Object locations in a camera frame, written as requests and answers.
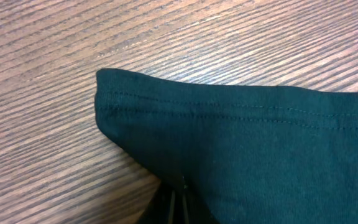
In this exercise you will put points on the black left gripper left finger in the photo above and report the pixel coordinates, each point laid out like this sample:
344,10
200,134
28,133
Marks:
161,208

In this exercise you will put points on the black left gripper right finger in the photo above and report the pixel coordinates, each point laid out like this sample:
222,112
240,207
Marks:
195,211

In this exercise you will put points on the black t-shirt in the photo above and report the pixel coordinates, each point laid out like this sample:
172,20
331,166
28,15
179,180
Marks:
253,154

